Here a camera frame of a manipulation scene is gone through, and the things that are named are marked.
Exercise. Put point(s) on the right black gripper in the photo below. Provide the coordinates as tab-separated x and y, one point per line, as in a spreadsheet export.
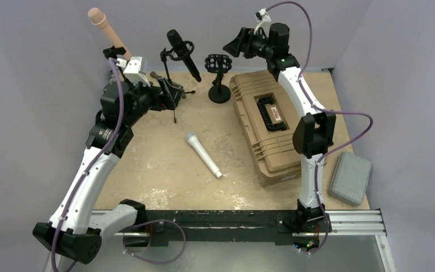
242	43

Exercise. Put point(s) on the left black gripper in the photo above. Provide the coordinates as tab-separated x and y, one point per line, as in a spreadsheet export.
161	102

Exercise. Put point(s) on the white microphone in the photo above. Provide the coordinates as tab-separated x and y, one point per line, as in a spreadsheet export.
195	143

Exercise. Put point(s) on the black microphone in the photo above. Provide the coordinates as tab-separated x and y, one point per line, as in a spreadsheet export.
181	51

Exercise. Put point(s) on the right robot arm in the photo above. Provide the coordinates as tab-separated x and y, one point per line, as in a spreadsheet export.
315	129

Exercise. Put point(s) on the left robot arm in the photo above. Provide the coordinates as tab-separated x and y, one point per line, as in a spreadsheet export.
71	232

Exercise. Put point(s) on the black clip microphone stand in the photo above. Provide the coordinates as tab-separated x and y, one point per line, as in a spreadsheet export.
114	52

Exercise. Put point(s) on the beige microphone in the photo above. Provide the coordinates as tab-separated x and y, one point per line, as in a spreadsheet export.
99	19

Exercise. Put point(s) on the grey metal tube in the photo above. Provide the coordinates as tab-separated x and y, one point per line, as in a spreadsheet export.
171	83

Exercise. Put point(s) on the tan hard plastic case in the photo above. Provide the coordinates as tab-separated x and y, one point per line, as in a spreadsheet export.
269	120

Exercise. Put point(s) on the black round base shock-mount stand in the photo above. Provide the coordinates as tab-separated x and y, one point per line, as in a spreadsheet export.
218	64

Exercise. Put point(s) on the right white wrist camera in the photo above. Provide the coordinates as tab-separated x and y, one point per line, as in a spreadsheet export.
264	21

